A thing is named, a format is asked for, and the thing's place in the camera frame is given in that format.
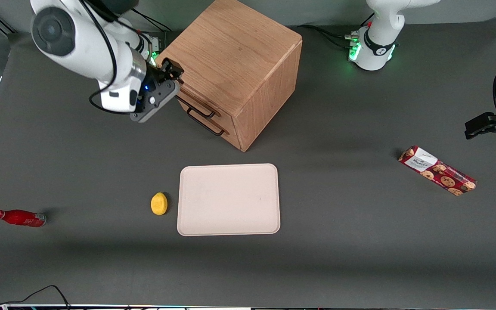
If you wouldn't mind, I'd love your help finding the black base cable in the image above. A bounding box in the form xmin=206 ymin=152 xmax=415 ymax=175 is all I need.
xmin=301 ymin=24 xmax=360 ymax=50
xmin=134 ymin=8 xmax=176 ymax=33

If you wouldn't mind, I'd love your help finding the dark grey table mat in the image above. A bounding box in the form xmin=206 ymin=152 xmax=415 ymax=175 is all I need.
xmin=0 ymin=16 xmax=496 ymax=307

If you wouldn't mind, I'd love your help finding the drawer front with black handle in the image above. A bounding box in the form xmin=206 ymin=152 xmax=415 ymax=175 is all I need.
xmin=176 ymin=82 xmax=236 ymax=130
xmin=179 ymin=97 xmax=243 ymax=149

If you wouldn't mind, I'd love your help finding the red bottle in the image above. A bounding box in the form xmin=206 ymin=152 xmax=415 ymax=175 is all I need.
xmin=0 ymin=209 xmax=47 ymax=228

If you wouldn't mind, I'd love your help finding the red cookie box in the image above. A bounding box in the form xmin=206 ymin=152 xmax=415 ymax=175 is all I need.
xmin=398 ymin=146 xmax=477 ymax=197

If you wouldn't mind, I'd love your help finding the light oak wooden cabinet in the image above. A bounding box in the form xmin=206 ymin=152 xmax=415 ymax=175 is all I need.
xmin=155 ymin=0 xmax=303 ymax=152

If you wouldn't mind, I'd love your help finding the beige rectangular plastic tray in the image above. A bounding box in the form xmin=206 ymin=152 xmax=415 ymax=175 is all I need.
xmin=177 ymin=163 xmax=281 ymax=237

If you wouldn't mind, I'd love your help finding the thin black floor cable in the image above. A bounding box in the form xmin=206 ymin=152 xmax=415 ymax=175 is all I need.
xmin=0 ymin=285 xmax=71 ymax=309

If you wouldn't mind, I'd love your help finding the yellow lemon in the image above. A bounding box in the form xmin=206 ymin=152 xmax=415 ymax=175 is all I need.
xmin=151 ymin=192 xmax=168 ymax=216

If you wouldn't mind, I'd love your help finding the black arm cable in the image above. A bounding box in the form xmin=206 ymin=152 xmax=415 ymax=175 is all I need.
xmin=82 ymin=0 xmax=119 ymax=115

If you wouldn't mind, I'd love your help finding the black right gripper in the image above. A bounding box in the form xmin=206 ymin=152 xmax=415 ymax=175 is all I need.
xmin=141 ymin=58 xmax=184 ymax=104

